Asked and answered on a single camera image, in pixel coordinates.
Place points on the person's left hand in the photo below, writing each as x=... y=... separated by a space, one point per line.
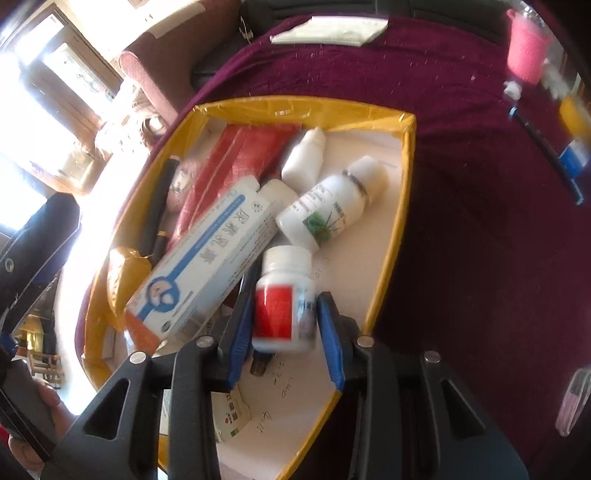
x=53 y=410

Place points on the orange packet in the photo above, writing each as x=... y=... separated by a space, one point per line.
x=127 y=281

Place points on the bottle in pink knit sleeve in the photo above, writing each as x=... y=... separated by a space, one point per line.
x=526 y=46

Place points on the wooden chair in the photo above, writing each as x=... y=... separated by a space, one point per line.
x=44 y=367

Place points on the wooden window frame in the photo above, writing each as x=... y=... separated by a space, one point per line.
x=69 y=92

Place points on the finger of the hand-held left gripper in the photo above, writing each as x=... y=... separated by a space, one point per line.
x=46 y=240

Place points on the black blue toothbrush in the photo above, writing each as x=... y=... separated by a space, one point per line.
x=547 y=154

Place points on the yellow taped cardboard box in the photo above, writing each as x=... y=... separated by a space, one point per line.
x=392 y=194

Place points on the maroon armchair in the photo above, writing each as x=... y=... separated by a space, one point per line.
x=152 y=64

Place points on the plain white bottle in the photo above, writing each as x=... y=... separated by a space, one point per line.
x=279 y=196

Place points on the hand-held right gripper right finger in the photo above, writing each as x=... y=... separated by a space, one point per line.
x=330 y=341

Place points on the white dropper bottle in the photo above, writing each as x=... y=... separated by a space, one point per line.
x=300 y=161

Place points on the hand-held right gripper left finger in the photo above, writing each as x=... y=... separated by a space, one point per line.
x=236 y=344

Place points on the white bottle green label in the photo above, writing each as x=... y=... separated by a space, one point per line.
x=323 y=203

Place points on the small white object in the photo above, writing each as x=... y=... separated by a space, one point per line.
x=556 y=78

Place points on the blue white medicine box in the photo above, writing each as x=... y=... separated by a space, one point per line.
x=207 y=258

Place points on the white pill bottle red label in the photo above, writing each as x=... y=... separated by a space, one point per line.
x=281 y=314

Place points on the white paper stack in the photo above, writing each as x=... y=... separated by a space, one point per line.
x=332 y=30

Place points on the small blue white box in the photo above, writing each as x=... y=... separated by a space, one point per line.
x=575 y=159

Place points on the black pen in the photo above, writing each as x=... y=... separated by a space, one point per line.
x=159 y=207

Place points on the red snack packet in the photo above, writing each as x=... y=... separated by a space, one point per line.
x=221 y=157

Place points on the pink clear pouch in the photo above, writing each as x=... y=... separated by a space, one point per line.
x=572 y=401

